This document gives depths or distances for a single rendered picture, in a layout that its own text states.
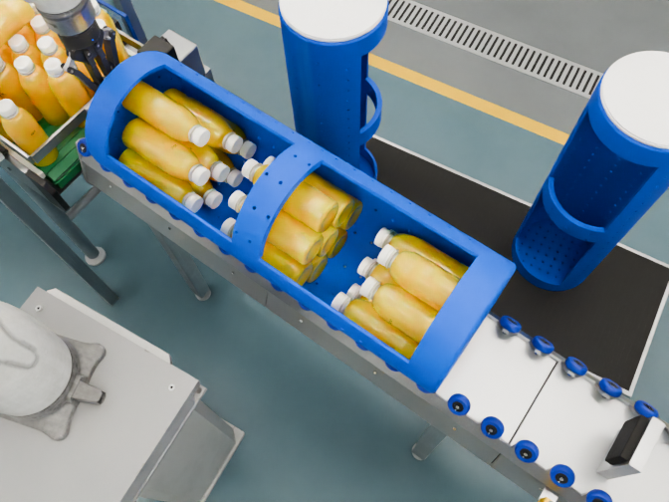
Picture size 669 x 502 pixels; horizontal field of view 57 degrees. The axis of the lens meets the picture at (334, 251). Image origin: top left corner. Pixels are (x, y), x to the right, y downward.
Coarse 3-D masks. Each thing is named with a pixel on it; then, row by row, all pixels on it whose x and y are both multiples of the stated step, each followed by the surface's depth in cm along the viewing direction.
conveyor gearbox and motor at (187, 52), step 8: (168, 32) 178; (168, 40) 177; (176, 40) 177; (184, 40) 176; (176, 48) 175; (184, 48) 175; (192, 48) 175; (184, 56) 174; (192, 56) 177; (184, 64) 176; (192, 64) 179; (200, 64) 182; (200, 72) 184; (208, 72) 192
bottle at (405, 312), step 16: (384, 288) 113; (400, 288) 114; (384, 304) 112; (400, 304) 111; (416, 304) 111; (384, 320) 114; (400, 320) 111; (416, 320) 110; (432, 320) 110; (416, 336) 111
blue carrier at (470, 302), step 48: (96, 96) 124; (192, 96) 145; (96, 144) 128; (288, 144) 135; (144, 192) 129; (288, 192) 112; (384, 192) 115; (240, 240) 117; (432, 240) 127; (288, 288) 117; (336, 288) 132; (480, 288) 103; (432, 336) 103; (432, 384) 108
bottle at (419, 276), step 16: (400, 256) 112; (416, 256) 111; (400, 272) 111; (416, 272) 109; (432, 272) 109; (448, 272) 111; (416, 288) 110; (432, 288) 108; (448, 288) 108; (432, 304) 110
